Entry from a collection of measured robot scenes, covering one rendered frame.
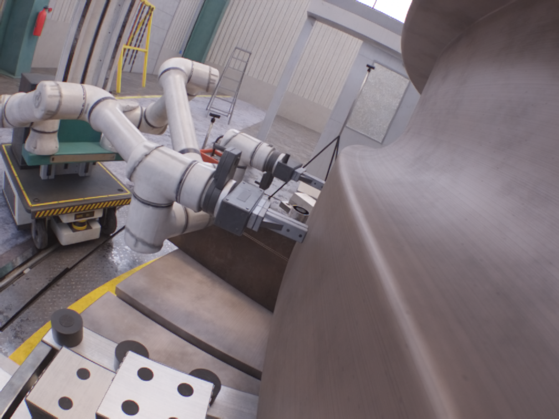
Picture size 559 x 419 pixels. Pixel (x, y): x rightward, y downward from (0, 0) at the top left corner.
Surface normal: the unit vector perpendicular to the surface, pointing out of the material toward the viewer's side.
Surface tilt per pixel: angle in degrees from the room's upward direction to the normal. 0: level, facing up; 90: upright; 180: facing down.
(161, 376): 0
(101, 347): 0
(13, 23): 90
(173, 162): 40
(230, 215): 90
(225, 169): 90
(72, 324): 0
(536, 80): 90
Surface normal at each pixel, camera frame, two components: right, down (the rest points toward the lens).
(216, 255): -0.39, 0.19
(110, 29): 0.78, 0.50
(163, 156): 0.23, -0.50
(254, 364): 0.38, -0.86
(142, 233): 0.14, 0.42
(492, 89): -0.91, -0.40
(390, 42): -0.10, 0.33
